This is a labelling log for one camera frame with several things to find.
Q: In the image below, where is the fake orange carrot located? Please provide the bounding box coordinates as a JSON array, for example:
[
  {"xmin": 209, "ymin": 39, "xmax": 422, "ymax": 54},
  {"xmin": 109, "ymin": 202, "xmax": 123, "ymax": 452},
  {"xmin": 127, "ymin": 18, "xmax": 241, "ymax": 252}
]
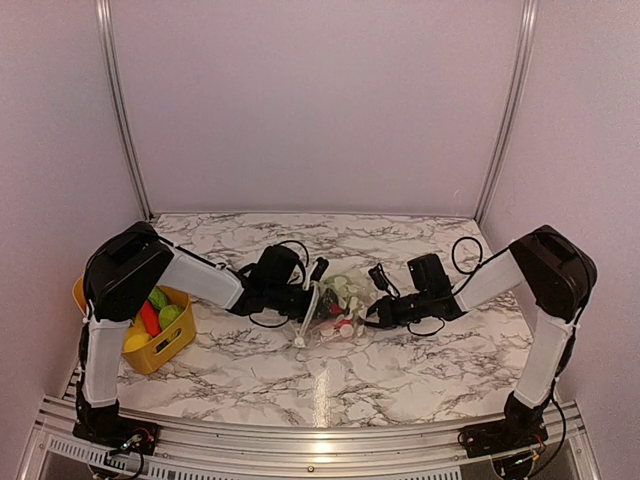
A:
[{"xmin": 139, "ymin": 300, "xmax": 162, "ymax": 338}]

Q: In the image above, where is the clear polka dot zip bag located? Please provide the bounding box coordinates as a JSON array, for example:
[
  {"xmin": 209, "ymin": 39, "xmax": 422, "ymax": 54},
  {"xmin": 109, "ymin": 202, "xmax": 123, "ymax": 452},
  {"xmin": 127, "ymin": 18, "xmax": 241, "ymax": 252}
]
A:
[{"xmin": 292, "ymin": 269, "xmax": 378, "ymax": 349}]

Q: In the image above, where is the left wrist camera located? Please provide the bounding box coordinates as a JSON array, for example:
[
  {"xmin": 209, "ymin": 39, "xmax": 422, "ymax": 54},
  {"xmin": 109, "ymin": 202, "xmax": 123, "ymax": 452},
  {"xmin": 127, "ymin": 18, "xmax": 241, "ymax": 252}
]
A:
[{"xmin": 307, "ymin": 257, "xmax": 329, "ymax": 284}]

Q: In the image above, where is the yellow plastic basket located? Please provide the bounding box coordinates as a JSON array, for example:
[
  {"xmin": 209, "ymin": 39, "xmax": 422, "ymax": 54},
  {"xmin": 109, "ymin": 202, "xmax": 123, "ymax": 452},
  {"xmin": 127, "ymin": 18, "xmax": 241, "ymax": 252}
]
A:
[{"xmin": 72, "ymin": 279, "xmax": 197, "ymax": 376}]

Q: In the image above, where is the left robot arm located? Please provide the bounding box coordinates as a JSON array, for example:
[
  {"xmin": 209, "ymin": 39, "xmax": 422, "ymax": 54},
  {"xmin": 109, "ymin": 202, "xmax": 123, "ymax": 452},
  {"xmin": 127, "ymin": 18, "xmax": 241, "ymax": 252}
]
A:
[{"xmin": 73, "ymin": 221, "xmax": 329, "ymax": 450}]

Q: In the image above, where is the right aluminium frame post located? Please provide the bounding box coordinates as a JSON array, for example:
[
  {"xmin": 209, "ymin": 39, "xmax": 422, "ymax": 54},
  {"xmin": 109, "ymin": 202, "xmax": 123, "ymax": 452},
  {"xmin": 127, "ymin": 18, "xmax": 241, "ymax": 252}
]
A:
[{"xmin": 474, "ymin": 0, "xmax": 539, "ymax": 224}]

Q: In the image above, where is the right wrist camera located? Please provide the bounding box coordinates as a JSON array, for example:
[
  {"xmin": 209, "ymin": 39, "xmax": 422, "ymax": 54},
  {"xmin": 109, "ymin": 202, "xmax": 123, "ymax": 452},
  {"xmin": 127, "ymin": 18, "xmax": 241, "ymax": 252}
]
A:
[{"xmin": 368, "ymin": 263, "xmax": 399, "ymax": 298}]

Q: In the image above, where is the fake green apple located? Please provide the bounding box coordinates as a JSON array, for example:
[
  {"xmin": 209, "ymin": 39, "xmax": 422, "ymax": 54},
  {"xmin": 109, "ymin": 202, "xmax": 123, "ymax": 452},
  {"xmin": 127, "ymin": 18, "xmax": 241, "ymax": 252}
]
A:
[
  {"xmin": 158, "ymin": 304, "xmax": 184, "ymax": 330},
  {"xmin": 324, "ymin": 274, "xmax": 361, "ymax": 298}
]

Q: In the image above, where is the fake green cucumber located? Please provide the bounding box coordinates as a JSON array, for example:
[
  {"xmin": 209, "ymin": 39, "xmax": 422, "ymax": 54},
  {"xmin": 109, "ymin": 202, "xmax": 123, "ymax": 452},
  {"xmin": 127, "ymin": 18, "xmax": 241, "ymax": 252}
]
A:
[{"xmin": 148, "ymin": 287, "xmax": 171, "ymax": 313}]

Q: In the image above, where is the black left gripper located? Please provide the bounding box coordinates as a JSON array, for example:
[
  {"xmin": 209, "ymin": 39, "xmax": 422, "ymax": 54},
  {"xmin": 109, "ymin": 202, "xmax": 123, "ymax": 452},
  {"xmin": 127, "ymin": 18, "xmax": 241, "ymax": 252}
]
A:
[{"xmin": 267, "ymin": 282, "xmax": 349, "ymax": 323}]

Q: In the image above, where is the aluminium frame post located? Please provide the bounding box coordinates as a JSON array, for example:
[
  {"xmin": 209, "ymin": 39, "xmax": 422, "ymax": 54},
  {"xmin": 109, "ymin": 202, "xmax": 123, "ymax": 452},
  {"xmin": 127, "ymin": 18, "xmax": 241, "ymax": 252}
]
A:
[
  {"xmin": 474, "ymin": 0, "xmax": 539, "ymax": 224},
  {"xmin": 95, "ymin": 0, "xmax": 154, "ymax": 220}
]

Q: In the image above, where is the fake yellow lemon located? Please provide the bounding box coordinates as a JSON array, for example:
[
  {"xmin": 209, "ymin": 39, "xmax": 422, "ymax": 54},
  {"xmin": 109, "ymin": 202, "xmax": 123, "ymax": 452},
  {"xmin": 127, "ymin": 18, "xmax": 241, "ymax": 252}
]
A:
[{"xmin": 123, "ymin": 333, "xmax": 153, "ymax": 353}]

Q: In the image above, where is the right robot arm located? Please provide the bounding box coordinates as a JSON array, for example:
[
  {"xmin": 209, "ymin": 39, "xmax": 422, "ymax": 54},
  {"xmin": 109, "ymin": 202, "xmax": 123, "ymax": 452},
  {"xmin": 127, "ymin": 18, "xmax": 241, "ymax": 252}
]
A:
[{"xmin": 366, "ymin": 225, "xmax": 598, "ymax": 448}]

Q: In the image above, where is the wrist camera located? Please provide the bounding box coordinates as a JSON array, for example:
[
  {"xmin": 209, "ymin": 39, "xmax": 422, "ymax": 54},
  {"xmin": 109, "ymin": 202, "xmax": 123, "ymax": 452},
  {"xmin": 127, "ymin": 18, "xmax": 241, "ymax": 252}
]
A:
[
  {"xmin": 368, "ymin": 263, "xmax": 399, "ymax": 298},
  {"xmin": 307, "ymin": 257, "xmax": 329, "ymax": 284}
]

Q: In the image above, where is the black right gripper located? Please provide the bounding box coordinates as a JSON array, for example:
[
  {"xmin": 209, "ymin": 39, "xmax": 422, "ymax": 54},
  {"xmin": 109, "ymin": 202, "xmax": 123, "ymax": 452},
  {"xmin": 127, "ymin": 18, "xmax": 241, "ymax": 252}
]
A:
[{"xmin": 357, "ymin": 290, "xmax": 431, "ymax": 329}]

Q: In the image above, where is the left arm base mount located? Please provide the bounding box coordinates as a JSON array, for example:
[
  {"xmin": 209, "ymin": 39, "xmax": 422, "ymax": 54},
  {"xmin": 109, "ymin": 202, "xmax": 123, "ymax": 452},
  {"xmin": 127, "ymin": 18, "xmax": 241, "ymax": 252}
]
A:
[{"xmin": 73, "ymin": 416, "xmax": 160, "ymax": 455}]

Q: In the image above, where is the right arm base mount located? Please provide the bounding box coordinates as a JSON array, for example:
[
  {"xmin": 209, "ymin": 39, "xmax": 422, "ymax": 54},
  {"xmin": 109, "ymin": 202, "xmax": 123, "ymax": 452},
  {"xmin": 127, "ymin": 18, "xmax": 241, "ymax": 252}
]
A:
[{"xmin": 457, "ymin": 419, "xmax": 548, "ymax": 458}]

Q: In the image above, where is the left aluminium frame post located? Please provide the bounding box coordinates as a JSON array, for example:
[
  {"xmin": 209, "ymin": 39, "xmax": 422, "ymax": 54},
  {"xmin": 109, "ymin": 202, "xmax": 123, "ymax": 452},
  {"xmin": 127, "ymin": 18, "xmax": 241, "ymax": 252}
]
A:
[{"xmin": 95, "ymin": 0, "xmax": 154, "ymax": 220}]

